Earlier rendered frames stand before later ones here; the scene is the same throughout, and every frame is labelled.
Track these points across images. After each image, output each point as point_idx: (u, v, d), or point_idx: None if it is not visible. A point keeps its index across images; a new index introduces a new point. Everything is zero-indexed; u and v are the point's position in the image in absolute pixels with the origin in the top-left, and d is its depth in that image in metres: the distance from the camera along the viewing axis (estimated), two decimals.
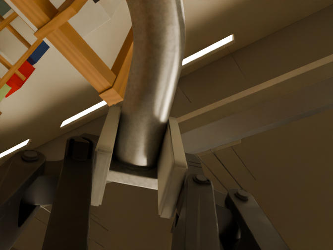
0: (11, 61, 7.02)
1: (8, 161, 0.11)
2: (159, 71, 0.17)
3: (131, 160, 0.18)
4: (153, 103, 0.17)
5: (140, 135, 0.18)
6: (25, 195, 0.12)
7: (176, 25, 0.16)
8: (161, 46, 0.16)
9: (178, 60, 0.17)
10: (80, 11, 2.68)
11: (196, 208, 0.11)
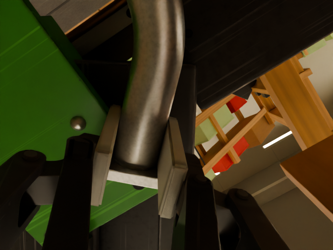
0: None
1: (8, 161, 0.11)
2: (159, 69, 0.17)
3: (131, 159, 0.18)
4: (153, 101, 0.17)
5: (141, 134, 0.18)
6: (25, 195, 0.12)
7: (176, 24, 0.16)
8: (161, 44, 0.16)
9: (178, 59, 0.17)
10: None
11: (196, 208, 0.11)
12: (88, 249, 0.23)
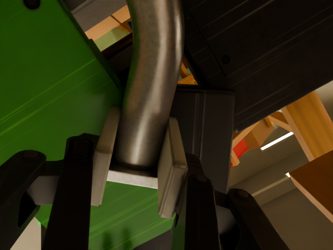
0: None
1: (8, 161, 0.11)
2: (160, 69, 0.17)
3: (132, 159, 0.18)
4: (154, 101, 0.17)
5: (141, 134, 0.18)
6: (25, 195, 0.12)
7: (176, 23, 0.16)
8: (161, 44, 0.16)
9: (178, 59, 0.17)
10: None
11: (196, 208, 0.11)
12: None
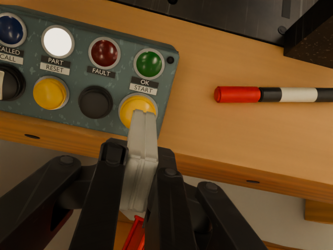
0: None
1: (45, 165, 0.12)
2: None
3: None
4: None
5: None
6: (61, 199, 0.12)
7: None
8: None
9: None
10: None
11: (168, 203, 0.11)
12: None
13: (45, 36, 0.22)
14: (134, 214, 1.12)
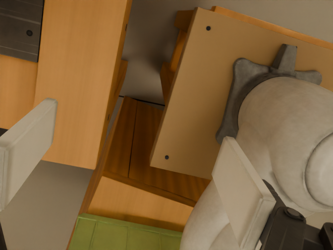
0: None
1: None
2: None
3: None
4: None
5: None
6: None
7: None
8: None
9: None
10: None
11: (280, 240, 0.11)
12: None
13: None
14: None
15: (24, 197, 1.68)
